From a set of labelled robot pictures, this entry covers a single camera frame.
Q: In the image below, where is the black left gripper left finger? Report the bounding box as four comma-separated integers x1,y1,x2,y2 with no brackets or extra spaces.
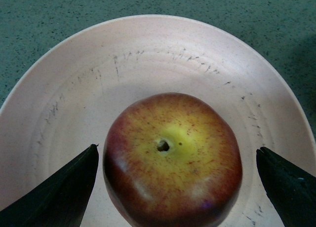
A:
0,144,99,227

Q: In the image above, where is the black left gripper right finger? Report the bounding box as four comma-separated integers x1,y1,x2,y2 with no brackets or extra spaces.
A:
256,147,316,227

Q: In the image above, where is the red yellow apple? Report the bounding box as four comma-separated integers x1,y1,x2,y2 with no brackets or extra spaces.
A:
103,93,242,227

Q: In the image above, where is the pink plate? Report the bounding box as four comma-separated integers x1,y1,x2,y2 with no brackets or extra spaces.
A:
0,15,316,227

